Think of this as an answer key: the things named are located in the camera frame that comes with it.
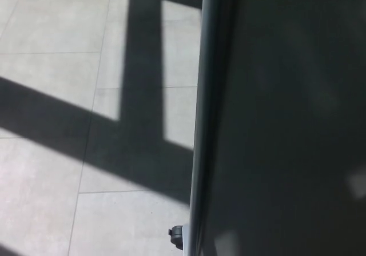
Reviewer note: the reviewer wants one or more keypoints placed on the grey caster wheel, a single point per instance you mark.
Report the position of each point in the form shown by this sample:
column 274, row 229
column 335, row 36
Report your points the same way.
column 176, row 236

